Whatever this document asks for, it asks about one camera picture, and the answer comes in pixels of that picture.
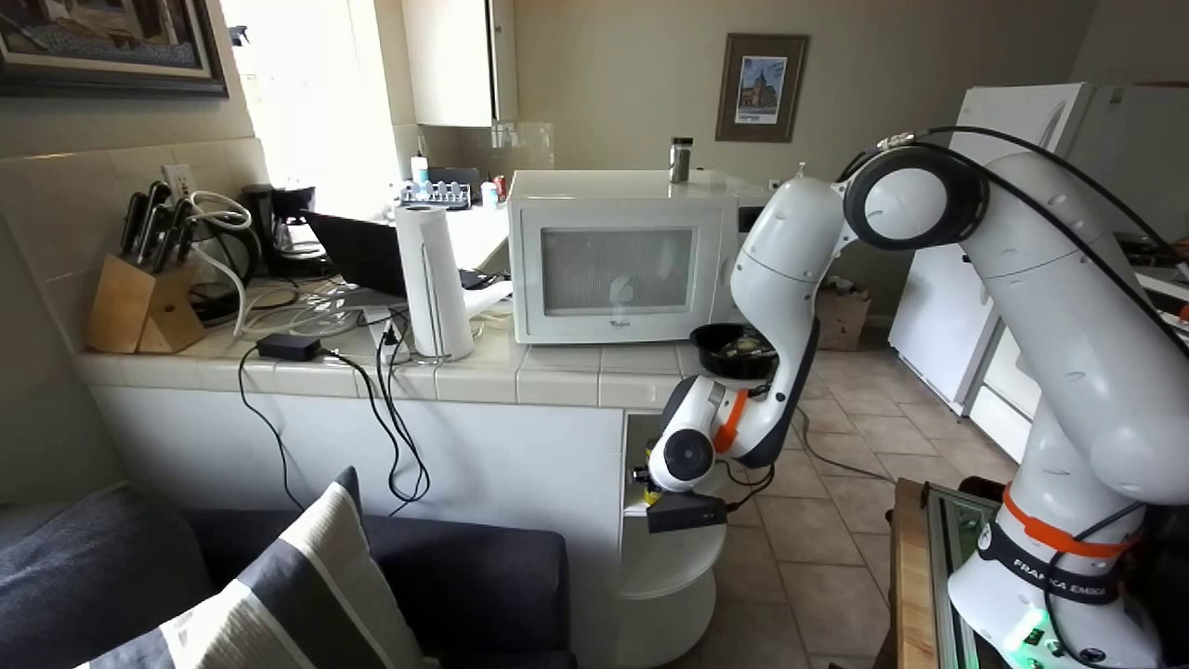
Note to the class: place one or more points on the black laptop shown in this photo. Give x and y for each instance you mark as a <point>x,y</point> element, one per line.
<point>363,250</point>

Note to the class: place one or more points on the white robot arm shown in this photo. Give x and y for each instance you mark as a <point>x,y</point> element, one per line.
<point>1112,420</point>

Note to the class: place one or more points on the small framed wall picture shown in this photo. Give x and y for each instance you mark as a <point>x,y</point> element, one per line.
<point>760,86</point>

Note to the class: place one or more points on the large dark framed picture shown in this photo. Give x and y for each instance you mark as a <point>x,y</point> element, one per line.
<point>110,51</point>

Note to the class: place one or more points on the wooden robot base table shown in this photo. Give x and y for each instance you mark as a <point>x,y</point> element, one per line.
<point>931,536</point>

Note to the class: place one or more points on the dark grey sofa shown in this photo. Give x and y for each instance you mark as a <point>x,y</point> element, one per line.
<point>124,580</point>

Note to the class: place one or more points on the white round corner shelf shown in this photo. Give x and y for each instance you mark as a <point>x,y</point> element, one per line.
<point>665,588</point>

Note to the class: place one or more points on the black power adapter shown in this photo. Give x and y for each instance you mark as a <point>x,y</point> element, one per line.
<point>286,345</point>

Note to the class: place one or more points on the white microwave oven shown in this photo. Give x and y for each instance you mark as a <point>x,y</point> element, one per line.
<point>622,259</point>

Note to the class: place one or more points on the black frying pan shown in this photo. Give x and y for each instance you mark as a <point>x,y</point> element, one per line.
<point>732,352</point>

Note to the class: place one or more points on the white paper towel roll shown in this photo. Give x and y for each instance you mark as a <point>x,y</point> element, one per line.
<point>432,286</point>

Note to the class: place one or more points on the white leaning panel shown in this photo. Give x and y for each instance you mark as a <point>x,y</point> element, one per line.
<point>944,317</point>

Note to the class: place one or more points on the striped grey white pillow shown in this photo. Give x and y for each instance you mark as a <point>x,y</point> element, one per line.
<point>310,601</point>

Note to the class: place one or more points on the small silver metal can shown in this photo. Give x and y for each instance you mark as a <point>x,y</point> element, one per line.
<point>682,160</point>

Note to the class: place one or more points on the wooden knife block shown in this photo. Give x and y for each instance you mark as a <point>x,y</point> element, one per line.
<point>141,312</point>

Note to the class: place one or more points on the brown cardboard box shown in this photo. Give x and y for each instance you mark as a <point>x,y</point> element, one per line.
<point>840,317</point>

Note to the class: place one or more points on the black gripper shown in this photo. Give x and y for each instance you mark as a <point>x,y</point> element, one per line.
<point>663,510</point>

